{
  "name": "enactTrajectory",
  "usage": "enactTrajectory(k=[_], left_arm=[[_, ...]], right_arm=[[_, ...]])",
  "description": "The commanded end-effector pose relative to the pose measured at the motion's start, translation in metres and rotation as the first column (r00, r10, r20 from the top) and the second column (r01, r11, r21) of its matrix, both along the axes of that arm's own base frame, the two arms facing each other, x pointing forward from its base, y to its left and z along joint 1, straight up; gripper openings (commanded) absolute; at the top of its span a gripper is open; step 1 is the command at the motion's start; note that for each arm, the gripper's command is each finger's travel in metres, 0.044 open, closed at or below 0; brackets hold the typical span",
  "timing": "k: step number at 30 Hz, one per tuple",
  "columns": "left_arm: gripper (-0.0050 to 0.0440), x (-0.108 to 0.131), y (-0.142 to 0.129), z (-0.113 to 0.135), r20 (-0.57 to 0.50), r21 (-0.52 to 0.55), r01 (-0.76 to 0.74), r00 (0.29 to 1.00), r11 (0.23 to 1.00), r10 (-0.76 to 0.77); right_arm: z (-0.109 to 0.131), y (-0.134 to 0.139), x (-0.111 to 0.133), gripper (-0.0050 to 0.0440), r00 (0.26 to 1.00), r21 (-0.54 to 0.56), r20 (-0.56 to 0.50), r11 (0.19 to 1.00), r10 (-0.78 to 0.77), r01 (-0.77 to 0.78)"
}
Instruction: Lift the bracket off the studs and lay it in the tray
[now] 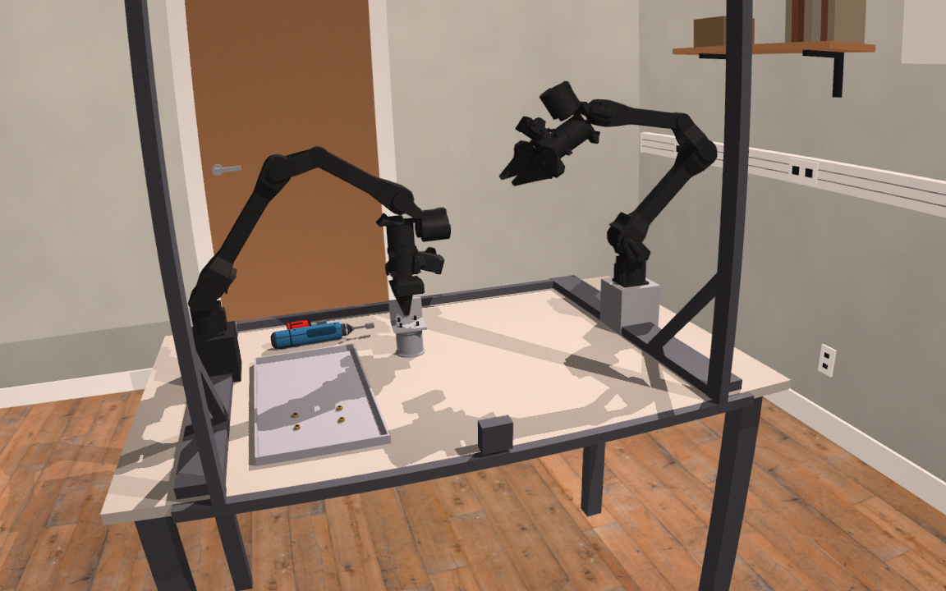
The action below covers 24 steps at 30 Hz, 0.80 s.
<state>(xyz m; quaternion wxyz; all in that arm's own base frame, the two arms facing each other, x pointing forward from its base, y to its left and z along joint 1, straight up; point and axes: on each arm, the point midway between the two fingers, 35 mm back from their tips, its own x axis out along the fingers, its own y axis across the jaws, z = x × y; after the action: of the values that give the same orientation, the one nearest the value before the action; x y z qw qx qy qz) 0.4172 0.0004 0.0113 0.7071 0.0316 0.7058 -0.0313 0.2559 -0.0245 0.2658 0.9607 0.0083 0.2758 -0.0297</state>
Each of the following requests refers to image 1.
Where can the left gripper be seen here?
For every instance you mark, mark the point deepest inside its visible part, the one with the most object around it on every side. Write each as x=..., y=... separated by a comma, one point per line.
x=401, y=265

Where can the red-handled nut driver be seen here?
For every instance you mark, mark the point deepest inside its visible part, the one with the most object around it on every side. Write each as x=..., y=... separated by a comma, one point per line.
x=302, y=324

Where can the blue cordless drill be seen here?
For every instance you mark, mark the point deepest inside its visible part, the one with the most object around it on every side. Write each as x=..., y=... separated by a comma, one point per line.
x=313, y=334

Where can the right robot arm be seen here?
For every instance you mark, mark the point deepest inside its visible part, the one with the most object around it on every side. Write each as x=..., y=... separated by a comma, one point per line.
x=626, y=234

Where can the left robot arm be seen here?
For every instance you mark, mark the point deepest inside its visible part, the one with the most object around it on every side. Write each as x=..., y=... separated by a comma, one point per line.
x=207, y=314

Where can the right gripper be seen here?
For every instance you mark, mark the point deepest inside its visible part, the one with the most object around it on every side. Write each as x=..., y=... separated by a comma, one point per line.
x=540, y=167

